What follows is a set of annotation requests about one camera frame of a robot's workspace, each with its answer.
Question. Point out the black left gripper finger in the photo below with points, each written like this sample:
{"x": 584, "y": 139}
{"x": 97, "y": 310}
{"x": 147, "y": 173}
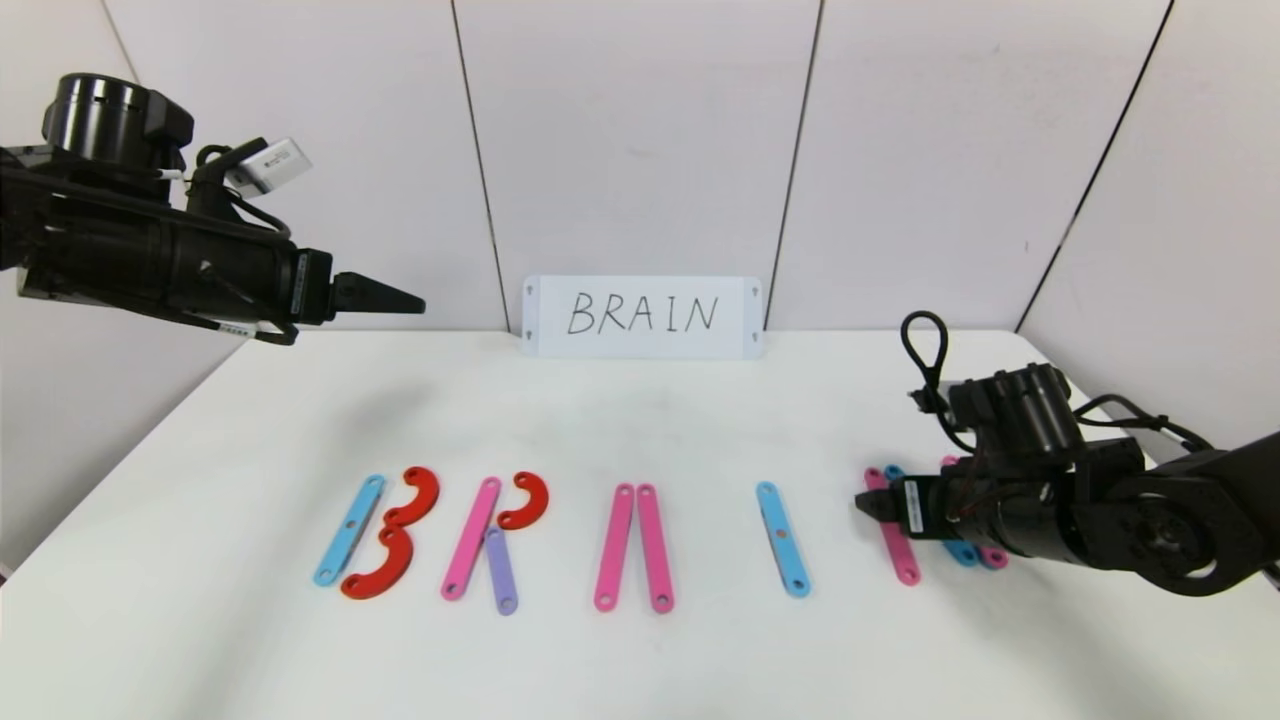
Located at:
{"x": 365, "y": 286}
{"x": 365, "y": 304}

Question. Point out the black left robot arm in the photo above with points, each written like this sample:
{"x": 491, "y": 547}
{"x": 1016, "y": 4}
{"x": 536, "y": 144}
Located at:
{"x": 120, "y": 255}

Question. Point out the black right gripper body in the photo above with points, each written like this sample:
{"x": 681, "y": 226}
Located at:
{"x": 915, "y": 508}

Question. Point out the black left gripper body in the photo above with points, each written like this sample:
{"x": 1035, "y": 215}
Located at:
{"x": 313, "y": 286}

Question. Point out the black camera bracket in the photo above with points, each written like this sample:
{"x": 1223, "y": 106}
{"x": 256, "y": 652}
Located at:
{"x": 968, "y": 410}
{"x": 210, "y": 180}

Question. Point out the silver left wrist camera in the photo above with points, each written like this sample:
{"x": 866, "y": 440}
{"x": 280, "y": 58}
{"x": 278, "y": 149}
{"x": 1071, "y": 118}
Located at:
{"x": 272, "y": 165}

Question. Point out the white BRAIN sign card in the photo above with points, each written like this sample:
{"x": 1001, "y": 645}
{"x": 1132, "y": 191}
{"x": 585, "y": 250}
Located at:
{"x": 640, "y": 344}

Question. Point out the pink bar with holes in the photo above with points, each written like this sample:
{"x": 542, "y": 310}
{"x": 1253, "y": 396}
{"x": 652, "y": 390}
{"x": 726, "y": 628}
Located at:
{"x": 470, "y": 540}
{"x": 993, "y": 558}
{"x": 900, "y": 555}
{"x": 654, "y": 549}
{"x": 612, "y": 550}

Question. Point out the red curved letter piece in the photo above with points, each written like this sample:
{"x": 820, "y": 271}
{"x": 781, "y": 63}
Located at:
{"x": 535, "y": 500}
{"x": 430, "y": 495}
{"x": 401, "y": 566}

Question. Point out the black left camera bracket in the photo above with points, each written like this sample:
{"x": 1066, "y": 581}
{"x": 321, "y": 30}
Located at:
{"x": 210, "y": 180}

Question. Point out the black right camera bracket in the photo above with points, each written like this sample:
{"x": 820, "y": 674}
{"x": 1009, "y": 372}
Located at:
{"x": 968, "y": 410}

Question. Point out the purple short bar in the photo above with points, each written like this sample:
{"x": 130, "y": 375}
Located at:
{"x": 500, "y": 575}

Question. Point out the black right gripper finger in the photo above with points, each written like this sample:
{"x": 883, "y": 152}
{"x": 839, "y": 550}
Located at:
{"x": 878, "y": 498}
{"x": 880, "y": 513}

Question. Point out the blue bar with holes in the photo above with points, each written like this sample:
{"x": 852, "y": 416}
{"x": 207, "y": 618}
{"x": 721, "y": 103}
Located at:
{"x": 782, "y": 539}
{"x": 348, "y": 532}
{"x": 962, "y": 553}

